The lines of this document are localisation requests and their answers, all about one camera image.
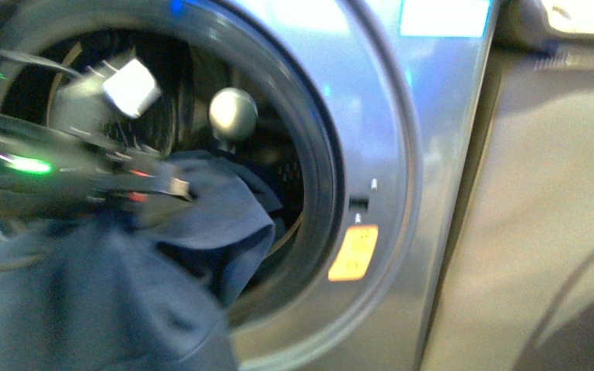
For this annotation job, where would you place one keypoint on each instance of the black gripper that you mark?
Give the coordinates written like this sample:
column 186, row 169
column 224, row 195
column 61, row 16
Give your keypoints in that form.
column 132, row 171

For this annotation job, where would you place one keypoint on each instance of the dark navy blue garment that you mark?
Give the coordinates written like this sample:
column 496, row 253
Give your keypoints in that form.
column 107, row 292

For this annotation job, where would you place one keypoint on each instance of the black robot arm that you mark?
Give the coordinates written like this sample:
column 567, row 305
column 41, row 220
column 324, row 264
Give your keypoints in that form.
column 72, row 166

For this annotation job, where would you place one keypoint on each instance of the grey front-load washing machine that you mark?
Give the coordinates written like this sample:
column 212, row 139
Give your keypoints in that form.
column 401, row 108

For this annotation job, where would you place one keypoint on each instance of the steel perforated drum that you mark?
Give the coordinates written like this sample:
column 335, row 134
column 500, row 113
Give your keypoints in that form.
column 190, row 78

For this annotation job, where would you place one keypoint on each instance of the round grey drum hub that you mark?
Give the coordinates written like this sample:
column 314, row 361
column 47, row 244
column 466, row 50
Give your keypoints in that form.
column 233, row 115

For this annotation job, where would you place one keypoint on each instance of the black door gasket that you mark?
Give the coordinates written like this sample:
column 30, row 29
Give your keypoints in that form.
column 33, row 26

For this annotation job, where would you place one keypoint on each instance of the orange warning sticker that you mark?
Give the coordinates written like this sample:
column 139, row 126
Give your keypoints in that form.
column 355, row 254

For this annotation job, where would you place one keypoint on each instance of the blue energy label sticker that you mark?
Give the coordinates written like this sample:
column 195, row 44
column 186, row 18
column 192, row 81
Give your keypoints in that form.
column 455, row 18

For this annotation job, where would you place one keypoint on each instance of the grey sofa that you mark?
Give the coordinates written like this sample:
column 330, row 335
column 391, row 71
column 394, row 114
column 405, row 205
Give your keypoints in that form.
column 516, row 289

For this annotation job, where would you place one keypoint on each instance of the beige cushion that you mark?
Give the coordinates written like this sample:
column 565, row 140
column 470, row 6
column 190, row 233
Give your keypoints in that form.
column 545, row 25

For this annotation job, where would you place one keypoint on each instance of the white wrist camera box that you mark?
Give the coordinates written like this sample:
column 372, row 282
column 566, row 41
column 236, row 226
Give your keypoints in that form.
column 132, row 89

